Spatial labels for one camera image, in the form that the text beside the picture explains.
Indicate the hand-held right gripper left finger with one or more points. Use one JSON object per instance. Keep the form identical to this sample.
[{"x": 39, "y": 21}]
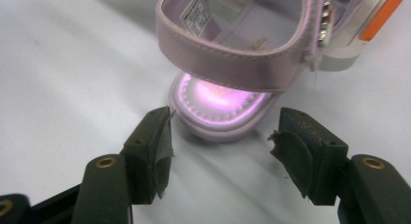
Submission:
[{"x": 145, "y": 159}]

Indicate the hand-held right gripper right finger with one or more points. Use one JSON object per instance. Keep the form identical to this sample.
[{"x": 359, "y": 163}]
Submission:
[{"x": 323, "y": 166}]

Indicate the pink sandal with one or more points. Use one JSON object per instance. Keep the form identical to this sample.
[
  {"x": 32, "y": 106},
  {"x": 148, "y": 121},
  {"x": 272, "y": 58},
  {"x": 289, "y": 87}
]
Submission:
[{"x": 226, "y": 62}]

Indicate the white table sheet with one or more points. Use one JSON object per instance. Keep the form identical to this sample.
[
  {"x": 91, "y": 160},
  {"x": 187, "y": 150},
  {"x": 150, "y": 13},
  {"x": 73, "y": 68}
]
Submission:
[{"x": 64, "y": 72}]

